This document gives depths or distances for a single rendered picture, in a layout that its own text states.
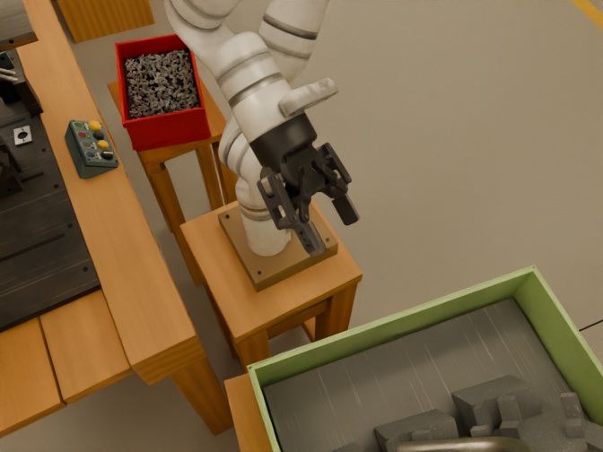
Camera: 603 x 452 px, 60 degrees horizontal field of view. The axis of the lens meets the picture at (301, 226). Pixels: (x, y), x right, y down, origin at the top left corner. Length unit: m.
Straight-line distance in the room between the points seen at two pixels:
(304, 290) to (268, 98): 0.66
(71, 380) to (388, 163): 1.74
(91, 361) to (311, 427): 0.46
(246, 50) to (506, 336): 0.85
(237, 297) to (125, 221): 0.31
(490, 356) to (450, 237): 1.18
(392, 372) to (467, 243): 1.26
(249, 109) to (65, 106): 1.01
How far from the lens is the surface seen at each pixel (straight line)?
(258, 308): 1.16
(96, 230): 1.28
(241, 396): 1.17
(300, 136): 0.59
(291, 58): 0.87
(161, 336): 1.12
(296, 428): 1.09
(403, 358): 1.14
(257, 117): 0.59
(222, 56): 0.61
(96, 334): 1.18
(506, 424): 1.05
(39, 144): 1.49
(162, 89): 1.53
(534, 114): 2.88
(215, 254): 1.23
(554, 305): 1.16
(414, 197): 2.38
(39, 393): 1.19
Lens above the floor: 1.92
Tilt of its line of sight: 59 degrees down
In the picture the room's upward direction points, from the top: straight up
